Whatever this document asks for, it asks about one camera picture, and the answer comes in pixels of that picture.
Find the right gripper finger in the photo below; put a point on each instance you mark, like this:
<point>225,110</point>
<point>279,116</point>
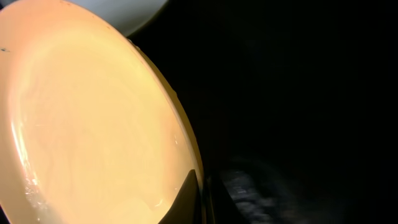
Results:
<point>186,208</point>

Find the yellow plate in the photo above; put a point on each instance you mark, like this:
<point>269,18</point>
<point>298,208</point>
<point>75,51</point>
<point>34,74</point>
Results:
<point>91,132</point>

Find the light blue plate, far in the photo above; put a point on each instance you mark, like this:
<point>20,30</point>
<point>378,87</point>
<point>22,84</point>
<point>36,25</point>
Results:
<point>127,16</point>

